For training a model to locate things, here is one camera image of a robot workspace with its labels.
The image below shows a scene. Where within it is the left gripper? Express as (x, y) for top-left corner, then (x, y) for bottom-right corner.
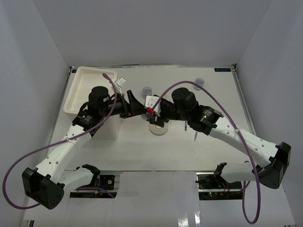
(101, 90), (149, 119)

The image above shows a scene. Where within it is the white wide tape roll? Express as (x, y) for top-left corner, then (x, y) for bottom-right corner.
(149, 123), (169, 136)

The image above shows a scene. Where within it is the clear jar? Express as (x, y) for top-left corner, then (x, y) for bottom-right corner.
(193, 78), (205, 90)
(142, 87), (152, 98)

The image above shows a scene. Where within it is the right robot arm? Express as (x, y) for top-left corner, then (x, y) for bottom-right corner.
(144, 87), (291, 189)

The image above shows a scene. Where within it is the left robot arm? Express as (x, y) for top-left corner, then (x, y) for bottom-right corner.
(22, 86), (146, 210)

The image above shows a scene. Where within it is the white three-drawer storage box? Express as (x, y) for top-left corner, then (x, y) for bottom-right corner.
(63, 66), (125, 141)

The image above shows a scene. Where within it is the blue table label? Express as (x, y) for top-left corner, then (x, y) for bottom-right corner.
(214, 68), (231, 72)

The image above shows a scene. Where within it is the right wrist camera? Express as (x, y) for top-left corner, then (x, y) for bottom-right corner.
(144, 96), (160, 116)

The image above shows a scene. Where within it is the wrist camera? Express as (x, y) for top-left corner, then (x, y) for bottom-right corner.
(115, 77), (126, 95)
(144, 96), (160, 116)

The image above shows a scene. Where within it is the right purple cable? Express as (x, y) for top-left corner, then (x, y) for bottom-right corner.
(151, 80), (261, 225)

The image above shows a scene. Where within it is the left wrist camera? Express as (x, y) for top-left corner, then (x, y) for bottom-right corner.
(115, 77), (126, 95)

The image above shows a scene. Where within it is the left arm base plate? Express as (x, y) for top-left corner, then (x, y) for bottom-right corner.
(70, 175), (120, 199)

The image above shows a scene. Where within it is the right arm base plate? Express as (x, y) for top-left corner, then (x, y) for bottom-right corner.
(196, 174), (243, 201)

